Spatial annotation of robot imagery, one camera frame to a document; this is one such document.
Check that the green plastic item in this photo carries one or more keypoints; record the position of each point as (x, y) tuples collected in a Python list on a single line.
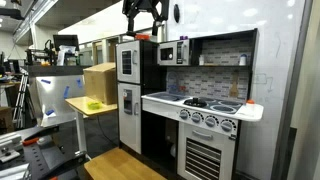
[(94, 105)]

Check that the grey toy sink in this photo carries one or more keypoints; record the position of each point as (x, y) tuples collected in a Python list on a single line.
[(166, 96)]

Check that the white shaker with blue cap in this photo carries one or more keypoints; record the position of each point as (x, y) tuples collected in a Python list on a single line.
[(243, 60)]

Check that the black toy pan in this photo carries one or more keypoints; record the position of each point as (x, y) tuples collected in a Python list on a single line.
[(195, 102)]

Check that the folded tripod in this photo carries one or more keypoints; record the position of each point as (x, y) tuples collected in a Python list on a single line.
[(20, 100)]

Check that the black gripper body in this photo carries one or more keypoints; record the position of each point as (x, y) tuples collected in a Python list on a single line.
[(145, 4)]

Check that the white bottle with orange cap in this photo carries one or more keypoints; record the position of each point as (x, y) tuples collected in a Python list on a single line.
[(250, 106)]

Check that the wooden side table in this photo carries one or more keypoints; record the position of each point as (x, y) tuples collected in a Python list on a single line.
[(80, 104)]

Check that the white metal panel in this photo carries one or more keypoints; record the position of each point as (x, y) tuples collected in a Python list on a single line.
[(56, 96)]

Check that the white toy oven door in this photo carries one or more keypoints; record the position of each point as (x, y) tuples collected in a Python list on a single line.
[(186, 133)]

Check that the grey stove knob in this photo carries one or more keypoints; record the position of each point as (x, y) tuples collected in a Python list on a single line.
[(196, 117), (210, 121), (184, 114), (227, 125)]

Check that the whiteboard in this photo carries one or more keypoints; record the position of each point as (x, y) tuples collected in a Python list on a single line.
[(273, 66)]

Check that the blue tape strip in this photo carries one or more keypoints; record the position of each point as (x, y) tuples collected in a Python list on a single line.
[(79, 82), (50, 112), (66, 91), (45, 81)]

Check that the purple magnet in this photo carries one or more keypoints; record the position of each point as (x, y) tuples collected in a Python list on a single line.
[(182, 37), (186, 37)]

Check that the white fridge door with dispenser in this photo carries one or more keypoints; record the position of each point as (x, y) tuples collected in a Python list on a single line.
[(130, 133)]

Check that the white fridge door with chalkboard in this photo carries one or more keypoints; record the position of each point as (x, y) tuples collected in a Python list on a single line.
[(133, 73)]

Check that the small white shaker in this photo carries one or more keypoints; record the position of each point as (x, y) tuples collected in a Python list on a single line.
[(201, 60)]

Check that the black monitor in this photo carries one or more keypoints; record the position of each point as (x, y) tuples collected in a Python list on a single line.
[(65, 40)]

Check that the round pot under sink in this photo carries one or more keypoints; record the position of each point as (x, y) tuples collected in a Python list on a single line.
[(173, 150)]

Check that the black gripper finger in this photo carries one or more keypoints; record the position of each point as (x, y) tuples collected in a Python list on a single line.
[(156, 28), (130, 23)]

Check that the toy microwave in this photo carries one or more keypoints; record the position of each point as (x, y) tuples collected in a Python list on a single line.
[(174, 43)]

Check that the toy faucet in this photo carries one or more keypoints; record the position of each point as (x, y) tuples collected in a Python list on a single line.
[(171, 87)]

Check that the toy kitchen set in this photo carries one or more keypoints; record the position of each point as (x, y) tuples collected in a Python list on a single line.
[(150, 73)]

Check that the wooden spoon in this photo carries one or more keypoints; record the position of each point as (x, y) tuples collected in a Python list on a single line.
[(234, 90)]

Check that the wooden platform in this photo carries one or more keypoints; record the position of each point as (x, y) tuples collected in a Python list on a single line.
[(116, 165)]

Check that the orange strainer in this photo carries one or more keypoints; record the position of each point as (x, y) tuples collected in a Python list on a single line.
[(142, 37)]

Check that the large cardboard box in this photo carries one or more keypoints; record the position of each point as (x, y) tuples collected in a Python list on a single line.
[(100, 83)]

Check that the small cardboard box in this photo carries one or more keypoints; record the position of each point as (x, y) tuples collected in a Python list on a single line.
[(6, 118)]

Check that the black oval magnet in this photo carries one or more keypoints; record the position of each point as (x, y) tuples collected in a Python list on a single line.
[(176, 13)]

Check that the black perforated bench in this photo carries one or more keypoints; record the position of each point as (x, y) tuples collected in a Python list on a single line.
[(43, 160)]

